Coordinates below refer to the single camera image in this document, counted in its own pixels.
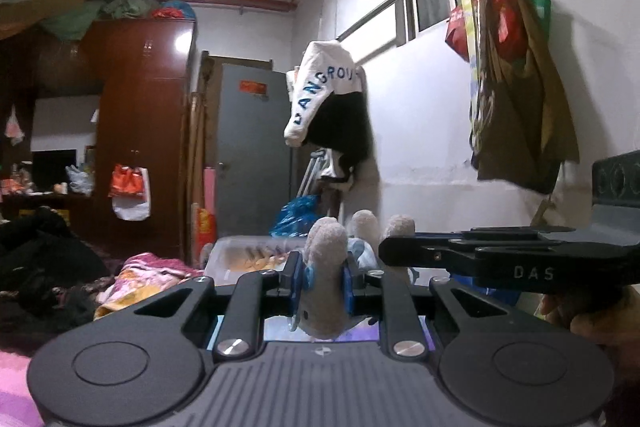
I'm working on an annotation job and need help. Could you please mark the grey plush toy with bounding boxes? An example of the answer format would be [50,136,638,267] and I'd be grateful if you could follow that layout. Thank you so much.
[298,209,416,340]

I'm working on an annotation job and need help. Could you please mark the black hanging garment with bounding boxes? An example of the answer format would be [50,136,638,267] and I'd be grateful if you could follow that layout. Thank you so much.
[304,92,371,183]

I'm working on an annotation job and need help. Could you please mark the blue plastic bag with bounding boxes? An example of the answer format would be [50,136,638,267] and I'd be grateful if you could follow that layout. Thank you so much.
[270,195,320,237]

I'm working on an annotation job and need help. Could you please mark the olive hanging bag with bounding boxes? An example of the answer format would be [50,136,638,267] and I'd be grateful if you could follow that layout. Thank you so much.
[471,0,579,195]

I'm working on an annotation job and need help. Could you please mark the green bundle on wardrobe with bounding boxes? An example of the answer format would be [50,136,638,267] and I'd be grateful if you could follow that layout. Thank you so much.
[39,0,160,41]

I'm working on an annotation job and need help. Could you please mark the right hand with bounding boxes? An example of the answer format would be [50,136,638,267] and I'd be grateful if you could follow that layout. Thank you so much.
[539,286,639,383]

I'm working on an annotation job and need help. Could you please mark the dark red wooden wardrobe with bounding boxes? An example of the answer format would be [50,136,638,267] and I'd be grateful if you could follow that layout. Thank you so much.
[0,17,198,260]

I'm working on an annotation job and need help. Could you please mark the white lettered jacket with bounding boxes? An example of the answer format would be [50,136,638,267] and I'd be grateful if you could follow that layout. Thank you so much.
[284,40,362,147]

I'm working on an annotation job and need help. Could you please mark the pink floral blanket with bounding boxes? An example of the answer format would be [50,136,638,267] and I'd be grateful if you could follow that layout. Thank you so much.
[93,253,203,320]

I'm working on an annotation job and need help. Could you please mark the grey metal door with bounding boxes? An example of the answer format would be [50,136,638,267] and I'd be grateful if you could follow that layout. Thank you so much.
[215,64,292,237]

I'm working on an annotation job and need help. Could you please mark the black clothing pile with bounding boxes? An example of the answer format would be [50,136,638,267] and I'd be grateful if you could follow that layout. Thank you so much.
[1,207,115,357]

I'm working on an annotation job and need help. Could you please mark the orange and white bag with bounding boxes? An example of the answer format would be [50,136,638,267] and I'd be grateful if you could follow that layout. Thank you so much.
[108,164,151,222]

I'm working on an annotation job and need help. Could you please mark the red hanging bag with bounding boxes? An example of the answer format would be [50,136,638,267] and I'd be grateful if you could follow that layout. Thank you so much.
[488,0,528,63]

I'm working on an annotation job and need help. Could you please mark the white plastic basket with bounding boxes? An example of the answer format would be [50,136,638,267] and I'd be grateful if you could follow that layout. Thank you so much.
[204,236,306,286]

